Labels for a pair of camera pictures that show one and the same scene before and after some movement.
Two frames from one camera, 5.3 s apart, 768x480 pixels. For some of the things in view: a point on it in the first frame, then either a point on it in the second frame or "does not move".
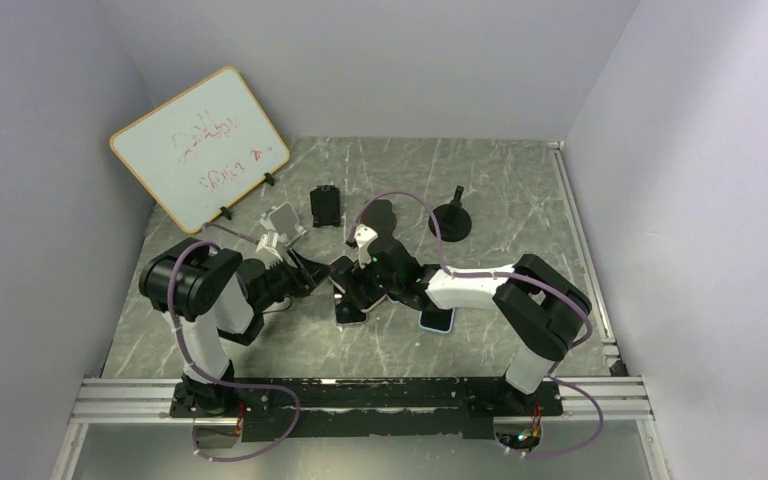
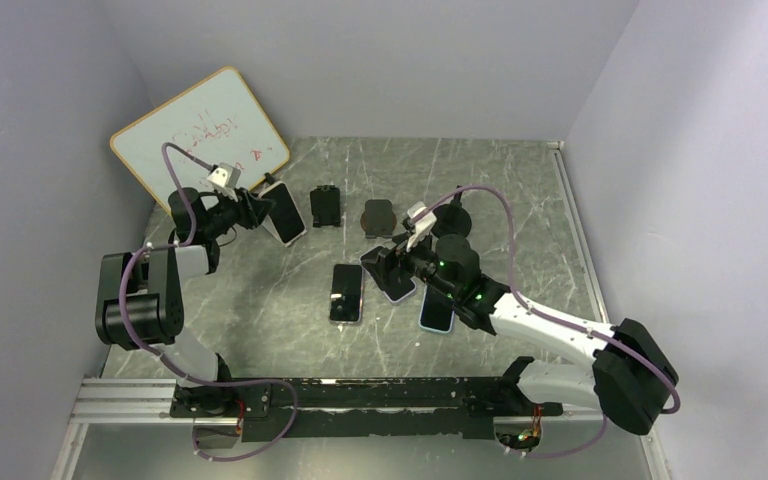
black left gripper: x=305 y=278 → x=251 y=211
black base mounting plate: x=415 y=409 does not move
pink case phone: x=360 y=291 → x=286 y=215
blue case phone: x=440 y=320 does not move
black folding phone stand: x=325 y=203 does not move
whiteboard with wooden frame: x=204 y=148 does not move
